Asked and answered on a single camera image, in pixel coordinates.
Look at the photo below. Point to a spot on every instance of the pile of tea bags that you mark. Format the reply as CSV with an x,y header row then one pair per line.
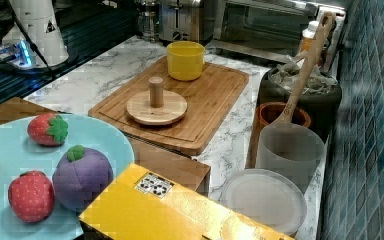
x,y
286,75

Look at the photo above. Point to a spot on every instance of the frosted plastic container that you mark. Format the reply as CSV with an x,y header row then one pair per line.
x,y
290,150

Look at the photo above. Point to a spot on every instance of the stainless toaster oven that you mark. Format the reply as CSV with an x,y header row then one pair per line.
x,y
273,29

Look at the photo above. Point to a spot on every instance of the black bowl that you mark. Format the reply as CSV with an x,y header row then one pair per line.
x,y
322,108

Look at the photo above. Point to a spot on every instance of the purple plush fruit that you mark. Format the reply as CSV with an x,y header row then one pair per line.
x,y
81,175

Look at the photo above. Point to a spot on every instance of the yellow cardboard box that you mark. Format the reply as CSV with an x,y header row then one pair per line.
x,y
142,205

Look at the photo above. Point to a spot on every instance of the orange bottle with white cap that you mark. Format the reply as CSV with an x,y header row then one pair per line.
x,y
308,35

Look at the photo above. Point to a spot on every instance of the light blue plate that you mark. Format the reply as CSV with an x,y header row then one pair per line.
x,y
19,153

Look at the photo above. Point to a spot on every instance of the yellow ceramic cup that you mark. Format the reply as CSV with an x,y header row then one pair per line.
x,y
185,60

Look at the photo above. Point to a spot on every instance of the glass jar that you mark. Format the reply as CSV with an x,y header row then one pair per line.
x,y
148,19

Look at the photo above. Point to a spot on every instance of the bamboo cutting board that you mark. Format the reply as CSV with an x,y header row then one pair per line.
x,y
209,99

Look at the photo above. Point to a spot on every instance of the clear plastic lid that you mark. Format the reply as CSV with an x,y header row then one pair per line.
x,y
266,197

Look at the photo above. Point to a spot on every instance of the plush strawberry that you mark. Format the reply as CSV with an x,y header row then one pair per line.
x,y
48,129
31,196

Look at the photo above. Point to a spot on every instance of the plush strawberry upper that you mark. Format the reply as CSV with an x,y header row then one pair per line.
x,y
48,129

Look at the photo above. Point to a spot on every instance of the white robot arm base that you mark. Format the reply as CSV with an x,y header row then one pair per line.
x,y
45,45

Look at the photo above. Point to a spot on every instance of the plush strawberry lower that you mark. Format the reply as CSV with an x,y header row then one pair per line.
x,y
31,196

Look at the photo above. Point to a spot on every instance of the silver toaster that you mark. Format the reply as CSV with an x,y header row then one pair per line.
x,y
187,20

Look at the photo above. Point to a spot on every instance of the wooden spoon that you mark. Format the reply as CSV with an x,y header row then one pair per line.
x,y
310,61

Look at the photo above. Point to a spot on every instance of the round wooden lid with knob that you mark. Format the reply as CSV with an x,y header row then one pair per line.
x,y
156,106

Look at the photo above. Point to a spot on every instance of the brown wooden cup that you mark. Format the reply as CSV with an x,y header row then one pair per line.
x,y
265,114

